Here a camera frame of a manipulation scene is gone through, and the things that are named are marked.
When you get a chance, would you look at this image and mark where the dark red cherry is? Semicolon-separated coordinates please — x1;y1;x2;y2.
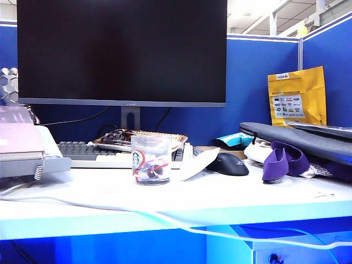
146;164;163;178

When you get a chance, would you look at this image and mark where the clear glass with printed logo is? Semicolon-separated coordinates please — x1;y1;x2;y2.
130;134;173;186

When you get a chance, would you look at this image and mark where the white paper sheet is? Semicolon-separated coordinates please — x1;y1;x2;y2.
170;146;221;182

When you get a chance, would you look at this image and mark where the grey monitor stand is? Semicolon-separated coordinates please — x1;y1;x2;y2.
120;106;141;130

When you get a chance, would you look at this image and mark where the teal packet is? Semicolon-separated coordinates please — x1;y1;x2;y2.
212;132;256;151

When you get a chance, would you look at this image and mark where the foil snack tray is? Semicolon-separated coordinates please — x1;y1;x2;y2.
91;129;189;153

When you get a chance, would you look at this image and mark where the black computer mouse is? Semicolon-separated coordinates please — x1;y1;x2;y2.
206;152;250;177

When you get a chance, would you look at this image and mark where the grey and white keyboard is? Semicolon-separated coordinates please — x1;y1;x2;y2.
57;140;194;169

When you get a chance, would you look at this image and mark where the black computer monitor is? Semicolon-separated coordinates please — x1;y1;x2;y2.
16;0;228;108

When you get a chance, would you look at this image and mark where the dark grey laptop sleeve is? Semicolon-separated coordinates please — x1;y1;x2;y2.
238;121;352;167

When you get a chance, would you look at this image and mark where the yellow paper bag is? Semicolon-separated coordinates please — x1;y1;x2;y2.
267;65;328;128

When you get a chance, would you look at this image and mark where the silver laptop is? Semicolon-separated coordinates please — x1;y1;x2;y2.
284;119;352;140

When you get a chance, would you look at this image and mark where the white purple patterned cloth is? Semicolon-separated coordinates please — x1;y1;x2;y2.
299;162;339;180

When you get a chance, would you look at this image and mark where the yellow hanging lamp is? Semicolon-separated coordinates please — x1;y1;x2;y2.
296;21;309;36

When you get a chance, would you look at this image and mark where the white drawer cabinet with key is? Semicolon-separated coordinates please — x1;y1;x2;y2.
206;222;352;264

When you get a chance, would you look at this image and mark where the white hexagon ornament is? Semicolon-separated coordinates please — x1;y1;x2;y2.
0;67;19;106

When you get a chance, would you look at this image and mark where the black monitor cable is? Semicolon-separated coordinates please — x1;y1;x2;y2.
40;106;111;128
155;107;172;132

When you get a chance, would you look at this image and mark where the white cable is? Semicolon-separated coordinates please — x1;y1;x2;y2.
0;182;352;251

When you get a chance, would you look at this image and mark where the thin light blue cable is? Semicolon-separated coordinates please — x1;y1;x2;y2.
238;224;339;264

